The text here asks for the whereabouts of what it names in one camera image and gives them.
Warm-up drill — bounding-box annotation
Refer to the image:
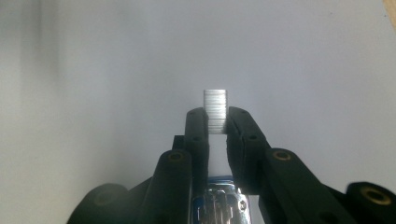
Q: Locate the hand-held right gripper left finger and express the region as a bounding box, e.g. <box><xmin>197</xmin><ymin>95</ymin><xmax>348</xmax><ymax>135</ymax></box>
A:
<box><xmin>172</xmin><ymin>106</ymin><xmax>210</xmax><ymax>191</ymax></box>

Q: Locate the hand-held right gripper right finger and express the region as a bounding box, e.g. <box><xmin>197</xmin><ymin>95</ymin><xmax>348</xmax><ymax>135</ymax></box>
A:
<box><xmin>225</xmin><ymin>105</ymin><xmax>273</xmax><ymax>196</ymax></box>

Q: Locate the small white ridged cylinder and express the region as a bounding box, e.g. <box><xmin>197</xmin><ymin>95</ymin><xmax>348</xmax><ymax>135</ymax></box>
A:
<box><xmin>203</xmin><ymin>89</ymin><xmax>229</xmax><ymax>135</ymax></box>

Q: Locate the chrome and blue stapler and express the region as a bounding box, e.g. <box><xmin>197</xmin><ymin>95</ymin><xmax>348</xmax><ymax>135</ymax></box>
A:
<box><xmin>191</xmin><ymin>175</ymin><xmax>254</xmax><ymax>224</ymax></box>

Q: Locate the light wooden board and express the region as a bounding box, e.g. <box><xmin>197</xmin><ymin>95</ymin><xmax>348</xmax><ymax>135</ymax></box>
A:
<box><xmin>382</xmin><ymin>0</ymin><xmax>396</xmax><ymax>33</ymax></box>

